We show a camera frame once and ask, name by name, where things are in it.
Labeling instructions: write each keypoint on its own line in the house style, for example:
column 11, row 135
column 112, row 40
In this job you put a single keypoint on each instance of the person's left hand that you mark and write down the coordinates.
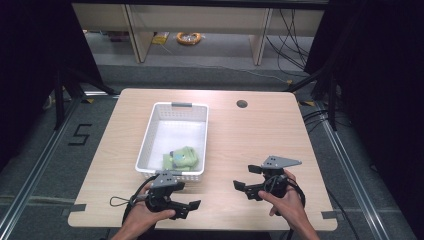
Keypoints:
column 146, row 216

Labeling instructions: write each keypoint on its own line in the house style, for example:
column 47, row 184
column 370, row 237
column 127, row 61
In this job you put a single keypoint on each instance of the person's right hand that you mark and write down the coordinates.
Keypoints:
column 288, row 206

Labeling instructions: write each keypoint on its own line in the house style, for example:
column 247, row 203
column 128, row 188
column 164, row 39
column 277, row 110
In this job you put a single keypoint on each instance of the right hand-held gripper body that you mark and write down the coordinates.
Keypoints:
column 275, row 181

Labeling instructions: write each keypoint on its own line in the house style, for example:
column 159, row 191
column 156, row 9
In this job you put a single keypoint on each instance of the metal floor rail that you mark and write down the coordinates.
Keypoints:
column 353, row 173
column 40, row 160

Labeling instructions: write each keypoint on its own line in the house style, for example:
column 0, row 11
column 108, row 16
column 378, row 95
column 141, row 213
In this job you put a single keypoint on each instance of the black curtain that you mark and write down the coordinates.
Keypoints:
column 383, row 83
column 30, row 66

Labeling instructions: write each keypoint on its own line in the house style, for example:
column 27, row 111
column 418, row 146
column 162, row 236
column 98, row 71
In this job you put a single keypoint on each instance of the black metal stand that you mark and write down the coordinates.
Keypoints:
column 60, row 100
column 330, row 96

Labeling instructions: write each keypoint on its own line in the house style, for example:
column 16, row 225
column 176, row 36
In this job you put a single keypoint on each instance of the green mitten with face print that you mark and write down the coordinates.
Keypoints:
column 185, row 156

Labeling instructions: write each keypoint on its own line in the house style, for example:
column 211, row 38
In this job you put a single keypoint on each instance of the beige wooden shelf unit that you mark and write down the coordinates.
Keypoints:
column 200, row 20

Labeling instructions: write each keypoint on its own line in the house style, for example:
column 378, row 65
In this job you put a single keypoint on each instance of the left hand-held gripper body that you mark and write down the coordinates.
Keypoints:
column 163, row 193

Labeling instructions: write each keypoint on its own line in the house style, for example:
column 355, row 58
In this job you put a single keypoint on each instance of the white plastic basket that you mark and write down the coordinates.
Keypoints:
column 175, row 133

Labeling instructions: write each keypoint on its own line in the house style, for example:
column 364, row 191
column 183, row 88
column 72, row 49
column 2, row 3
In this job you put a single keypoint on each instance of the yellow packet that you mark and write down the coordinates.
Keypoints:
column 160, row 38

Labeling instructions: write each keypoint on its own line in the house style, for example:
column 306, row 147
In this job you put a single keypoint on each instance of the grey tape strip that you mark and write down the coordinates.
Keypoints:
column 77, row 207
column 329, row 215

